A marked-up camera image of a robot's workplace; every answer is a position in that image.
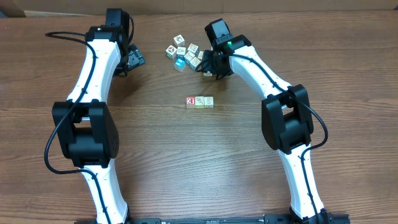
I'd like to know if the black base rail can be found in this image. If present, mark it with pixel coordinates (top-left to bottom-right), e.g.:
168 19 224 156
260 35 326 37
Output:
74 213 351 224

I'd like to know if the white block orange side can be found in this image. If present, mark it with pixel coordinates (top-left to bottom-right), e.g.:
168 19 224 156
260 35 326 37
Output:
203 72 213 77

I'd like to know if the white block green side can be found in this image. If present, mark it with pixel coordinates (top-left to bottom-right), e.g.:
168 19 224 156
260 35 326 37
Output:
197 51 204 61

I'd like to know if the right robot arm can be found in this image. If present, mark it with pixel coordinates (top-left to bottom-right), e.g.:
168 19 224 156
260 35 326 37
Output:
197 19 327 223

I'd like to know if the left red circle block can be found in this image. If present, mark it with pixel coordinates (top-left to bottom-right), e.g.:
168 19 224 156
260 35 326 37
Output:
165 45 177 59

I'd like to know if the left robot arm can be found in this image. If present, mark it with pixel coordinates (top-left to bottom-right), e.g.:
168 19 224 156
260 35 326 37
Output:
47 8 145 223

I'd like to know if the white block blue print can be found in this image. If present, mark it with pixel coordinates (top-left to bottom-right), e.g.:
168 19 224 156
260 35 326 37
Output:
177 47 186 58

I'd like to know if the top red picture block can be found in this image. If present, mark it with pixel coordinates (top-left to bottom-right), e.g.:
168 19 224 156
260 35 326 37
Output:
174 34 185 47

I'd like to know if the blue-sided block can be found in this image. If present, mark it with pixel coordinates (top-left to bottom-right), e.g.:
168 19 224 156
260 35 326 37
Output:
174 58 186 72

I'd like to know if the green letter R block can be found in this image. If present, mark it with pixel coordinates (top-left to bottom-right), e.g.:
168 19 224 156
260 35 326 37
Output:
204 96 214 108

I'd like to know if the white block lower left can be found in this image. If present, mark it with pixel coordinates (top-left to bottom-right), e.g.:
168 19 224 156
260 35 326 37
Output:
189 57 201 70

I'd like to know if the red number three block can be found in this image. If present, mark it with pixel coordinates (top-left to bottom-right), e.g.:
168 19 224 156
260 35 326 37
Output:
185 96 195 109

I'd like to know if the white block centre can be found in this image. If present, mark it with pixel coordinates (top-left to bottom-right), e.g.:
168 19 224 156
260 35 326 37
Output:
183 51 195 63

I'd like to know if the yellow-sided block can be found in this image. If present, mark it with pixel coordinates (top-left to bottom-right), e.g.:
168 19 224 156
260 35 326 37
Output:
195 96 205 108

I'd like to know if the green print block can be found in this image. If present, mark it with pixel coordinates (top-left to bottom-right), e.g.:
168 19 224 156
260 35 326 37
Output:
187 44 199 55

